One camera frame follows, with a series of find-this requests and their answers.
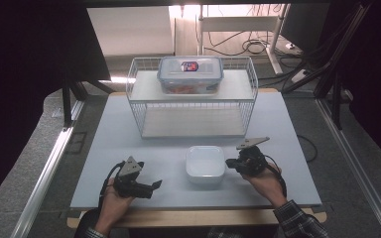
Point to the person's right hand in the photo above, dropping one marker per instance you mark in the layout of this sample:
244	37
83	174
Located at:
268	185

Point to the white power strip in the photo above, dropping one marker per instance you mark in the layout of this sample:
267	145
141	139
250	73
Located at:
299	76

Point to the aluminium rail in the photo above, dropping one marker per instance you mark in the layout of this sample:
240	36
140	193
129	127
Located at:
357	172
46	178

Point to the white desk frame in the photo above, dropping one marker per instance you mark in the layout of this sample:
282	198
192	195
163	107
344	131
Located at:
238	23

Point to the dark monitor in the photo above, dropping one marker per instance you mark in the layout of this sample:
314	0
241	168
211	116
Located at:
306	26

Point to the clear container with blue-rimmed lid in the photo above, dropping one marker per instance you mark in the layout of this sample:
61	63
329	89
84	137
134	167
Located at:
178	74

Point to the black metal stand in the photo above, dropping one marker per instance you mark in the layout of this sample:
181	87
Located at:
335	99
67	105

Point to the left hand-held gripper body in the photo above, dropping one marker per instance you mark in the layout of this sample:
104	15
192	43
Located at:
130	168

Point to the white lidded plastic container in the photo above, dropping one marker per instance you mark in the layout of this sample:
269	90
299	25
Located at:
205	163

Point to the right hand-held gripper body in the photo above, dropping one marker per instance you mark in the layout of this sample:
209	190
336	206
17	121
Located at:
253	162

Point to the white cabinet panel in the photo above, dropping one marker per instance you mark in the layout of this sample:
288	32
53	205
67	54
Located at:
129	31

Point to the person's left hand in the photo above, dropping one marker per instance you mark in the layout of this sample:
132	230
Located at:
114	203

